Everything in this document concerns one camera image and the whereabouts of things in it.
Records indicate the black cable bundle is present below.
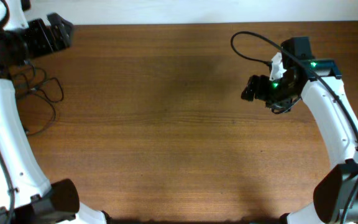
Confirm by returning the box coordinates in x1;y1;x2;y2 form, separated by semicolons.
11;62;57;137

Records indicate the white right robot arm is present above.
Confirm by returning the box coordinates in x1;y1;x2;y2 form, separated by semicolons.
241;37;358;223

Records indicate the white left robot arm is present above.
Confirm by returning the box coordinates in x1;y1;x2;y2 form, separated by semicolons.
0;1;109;223

